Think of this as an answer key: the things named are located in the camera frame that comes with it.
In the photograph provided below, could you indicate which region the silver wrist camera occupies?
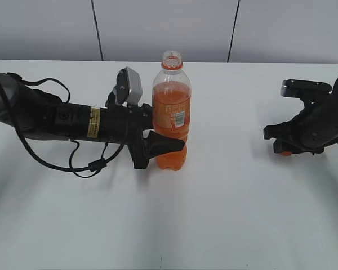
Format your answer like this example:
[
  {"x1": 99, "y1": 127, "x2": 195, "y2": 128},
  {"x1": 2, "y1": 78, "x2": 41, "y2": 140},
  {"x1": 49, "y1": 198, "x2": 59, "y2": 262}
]
[
  {"x1": 281, "y1": 79, "x2": 332, "y2": 101},
  {"x1": 105, "y1": 66, "x2": 143, "y2": 109}
]

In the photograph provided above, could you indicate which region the orange bottle cap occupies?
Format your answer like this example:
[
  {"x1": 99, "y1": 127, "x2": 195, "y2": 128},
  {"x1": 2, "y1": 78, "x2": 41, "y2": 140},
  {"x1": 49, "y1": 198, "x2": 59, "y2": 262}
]
[{"x1": 281, "y1": 151, "x2": 292, "y2": 156}]

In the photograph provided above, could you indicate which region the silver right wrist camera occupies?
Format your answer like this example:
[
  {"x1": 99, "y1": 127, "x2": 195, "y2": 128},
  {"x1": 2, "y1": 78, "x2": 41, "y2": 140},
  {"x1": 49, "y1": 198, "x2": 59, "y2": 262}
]
[{"x1": 281, "y1": 79, "x2": 332, "y2": 101}]

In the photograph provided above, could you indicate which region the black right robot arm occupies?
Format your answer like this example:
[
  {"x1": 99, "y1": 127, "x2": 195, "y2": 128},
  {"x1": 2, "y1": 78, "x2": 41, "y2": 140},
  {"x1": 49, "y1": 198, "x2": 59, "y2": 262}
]
[{"x1": 263, "y1": 78, "x2": 338, "y2": 156}]

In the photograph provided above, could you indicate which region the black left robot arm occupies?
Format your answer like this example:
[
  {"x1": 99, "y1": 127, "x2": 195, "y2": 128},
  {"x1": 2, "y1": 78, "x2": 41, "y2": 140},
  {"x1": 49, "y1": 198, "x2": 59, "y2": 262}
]
[{"x1": 0, "y1": 67, "x2": 185, "y2": 169}]

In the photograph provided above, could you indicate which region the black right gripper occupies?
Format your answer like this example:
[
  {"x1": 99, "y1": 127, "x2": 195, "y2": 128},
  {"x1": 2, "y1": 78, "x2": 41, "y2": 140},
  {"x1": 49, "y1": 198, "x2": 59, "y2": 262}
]
[{"x1": 263, "y1": 95, "x2": 338, "y2": 156}]

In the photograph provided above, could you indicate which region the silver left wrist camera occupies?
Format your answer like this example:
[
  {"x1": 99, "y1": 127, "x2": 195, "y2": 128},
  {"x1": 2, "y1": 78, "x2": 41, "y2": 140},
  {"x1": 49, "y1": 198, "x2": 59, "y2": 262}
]
[{"x1": 105, "y1": 66, "x2": 143, "y2": 109}]

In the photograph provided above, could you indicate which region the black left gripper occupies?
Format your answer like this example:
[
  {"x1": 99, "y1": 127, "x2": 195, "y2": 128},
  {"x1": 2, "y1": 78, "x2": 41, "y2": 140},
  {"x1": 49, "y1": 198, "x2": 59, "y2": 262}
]
[{"x1": 98, "y1": 103, "x2": 185, "y2": 169}]

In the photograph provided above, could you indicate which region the orange soda plastic bottle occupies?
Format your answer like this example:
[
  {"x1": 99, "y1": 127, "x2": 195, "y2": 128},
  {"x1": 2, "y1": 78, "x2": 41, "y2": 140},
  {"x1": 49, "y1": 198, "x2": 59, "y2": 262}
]
[{"x1": 152, "y1": 49, "x2": 193, "y2": 172}]

